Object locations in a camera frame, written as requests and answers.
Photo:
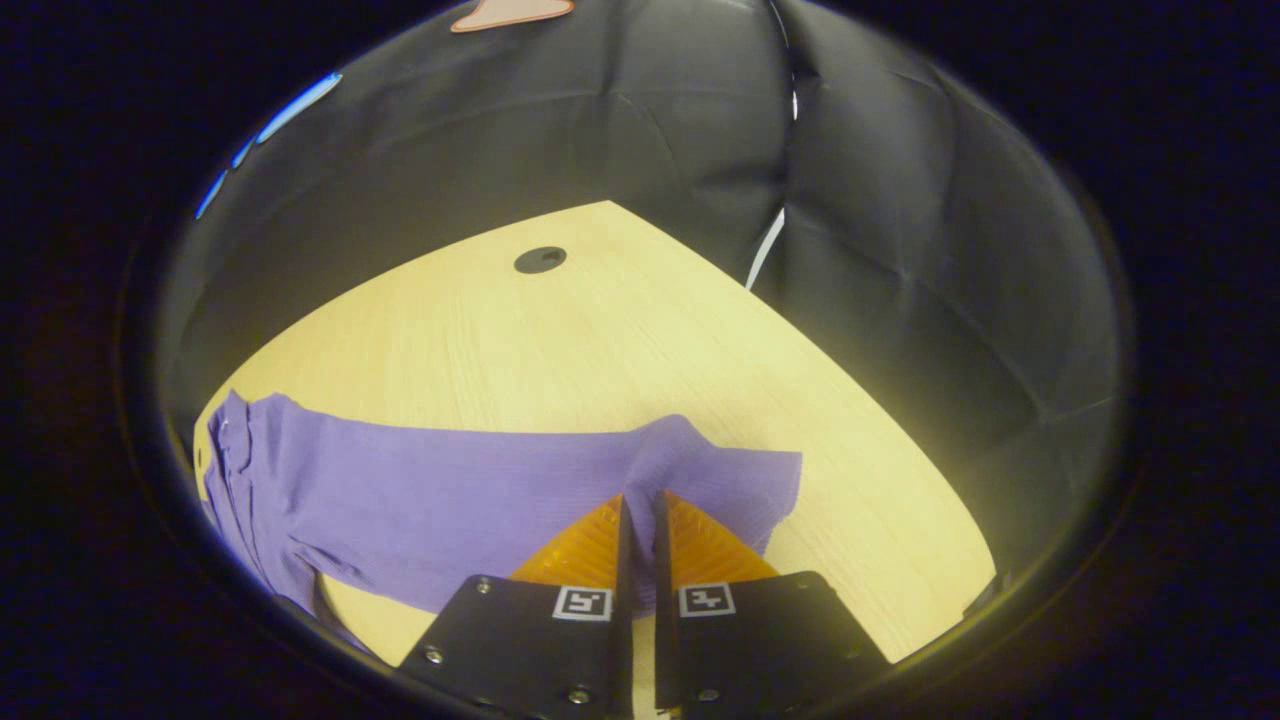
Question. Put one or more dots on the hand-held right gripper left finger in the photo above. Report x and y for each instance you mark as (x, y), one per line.
(625, 560)

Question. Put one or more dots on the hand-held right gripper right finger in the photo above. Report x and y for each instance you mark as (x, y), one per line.
(662, 560)

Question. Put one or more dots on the purple button-up shirt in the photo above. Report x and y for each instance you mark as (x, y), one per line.
(450, 500)

